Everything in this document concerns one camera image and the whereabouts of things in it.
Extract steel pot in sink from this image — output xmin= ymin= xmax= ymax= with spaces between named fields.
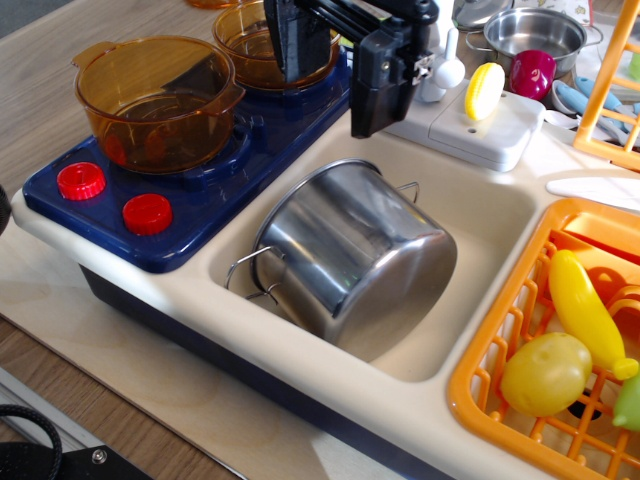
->
xmin=228 ymin=158 xmax=457 ymax=360

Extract amber plastic pot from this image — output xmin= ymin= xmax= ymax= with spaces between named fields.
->
xmin=72 ymin=36 xmax=245 ymax=174
xmin=212 ymin=1 xmax=340 ymax=91

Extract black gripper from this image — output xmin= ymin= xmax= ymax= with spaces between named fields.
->
xmin=263 ymin=1 xmax=439 ymax=139

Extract rear amber plastic pot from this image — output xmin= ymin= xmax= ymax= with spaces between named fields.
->
xmin=212 ymin=1 xmax=340 ymax=91

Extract steel lid in background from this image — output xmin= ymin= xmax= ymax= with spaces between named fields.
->
xmin=452 ymin=0 xmax=514 ymax=31

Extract magenta plastic cup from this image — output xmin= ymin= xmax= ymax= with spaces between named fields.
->
xmin=509 ymin=50 xmax=556 ymax=100

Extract yellow toy banana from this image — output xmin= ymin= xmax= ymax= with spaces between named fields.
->
xmin=548 ymin=249 xmax=639 ymax=381

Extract black cable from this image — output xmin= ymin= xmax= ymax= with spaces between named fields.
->
xmin=0 ymin=403 xmax=64 ymax=480

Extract green toy fruit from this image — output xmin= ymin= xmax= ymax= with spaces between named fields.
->
xmin=612 ymin=375 xmax=640 ymax=432

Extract front amber plastic pot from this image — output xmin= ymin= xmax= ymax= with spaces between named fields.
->
xmin=72 ymin=36 xmax=245 ymax=174

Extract red stove knob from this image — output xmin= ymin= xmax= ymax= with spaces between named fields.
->
xmin=57 ymin=162 xmax=107 ymax=201
xmin=122 ymin=193 xmax=173 ymax=236

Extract orange plastic rack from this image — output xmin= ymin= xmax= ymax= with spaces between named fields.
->
xmin=572 ymin=0 xmax=640 ymax=174

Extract right red stove knob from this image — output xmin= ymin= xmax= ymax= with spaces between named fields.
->
xmin=122 ymin=193 xmax=173 ymax=236

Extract orange dish basket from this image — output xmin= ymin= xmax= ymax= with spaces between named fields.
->
xmin=448 ymin=199 xmax=639 ymax=479

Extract blue toy stove top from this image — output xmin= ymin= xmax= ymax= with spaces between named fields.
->
xmin=22 ymin=50 xmax=351 ymax=273

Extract yellow toy potato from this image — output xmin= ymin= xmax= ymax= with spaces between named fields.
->
xmin=500 ymin=332 xmax=592 ymax=417

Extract steel pan in background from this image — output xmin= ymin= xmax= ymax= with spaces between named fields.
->
xmin=465 ymin=7 xmax=604 ymax=79

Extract yellow toy corn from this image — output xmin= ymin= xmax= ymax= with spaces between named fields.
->
xmin=464 ymin=62 xmax=505 ymax=121

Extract black mount plate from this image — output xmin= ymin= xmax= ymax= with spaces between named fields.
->
xmin=1 ymin=442 xmax=150 ymax=480

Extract blue handled utensil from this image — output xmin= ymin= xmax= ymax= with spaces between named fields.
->
xmin=551 ymin=77 xmax=638 ymax=146

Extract white toy faucet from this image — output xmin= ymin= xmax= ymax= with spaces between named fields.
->
xmin=414 ymin=1 xmax=466 ymax=103

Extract left red stove knob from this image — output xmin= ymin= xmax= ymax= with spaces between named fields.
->
xmin=57 ymin=162 xmax=107 ymax=201

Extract white plastic knife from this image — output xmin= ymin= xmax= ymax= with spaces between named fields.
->
xmin=546 ymin=177 xmax=639 ymax=212

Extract cream toy sink unit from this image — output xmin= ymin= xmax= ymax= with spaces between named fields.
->
xmin=10 ymin=47 xmax=640 ymax=480

